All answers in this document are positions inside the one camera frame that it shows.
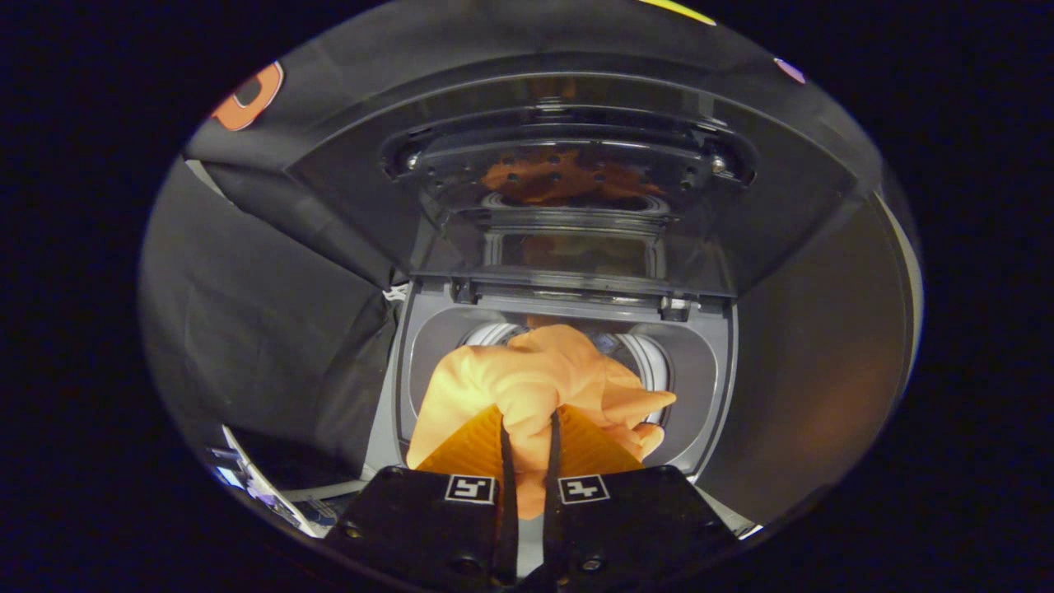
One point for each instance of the black backdrop cloth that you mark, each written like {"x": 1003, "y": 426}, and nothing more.
{"x": 247, "y": 329}

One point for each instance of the orange garment clothes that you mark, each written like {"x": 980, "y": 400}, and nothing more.
{"x": 535, "y": 371}

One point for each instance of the white and blue board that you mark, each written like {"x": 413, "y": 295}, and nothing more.
{"x": 268, "y": 486}

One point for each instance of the dark transparent washing machine lid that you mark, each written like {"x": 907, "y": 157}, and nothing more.
{"x": 576, "y": 107}

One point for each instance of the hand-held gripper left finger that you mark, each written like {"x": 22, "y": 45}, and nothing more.
{"x": 412, "y": 519}

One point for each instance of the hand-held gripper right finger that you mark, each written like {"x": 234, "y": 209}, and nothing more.
{"x": 634, "y": 519}

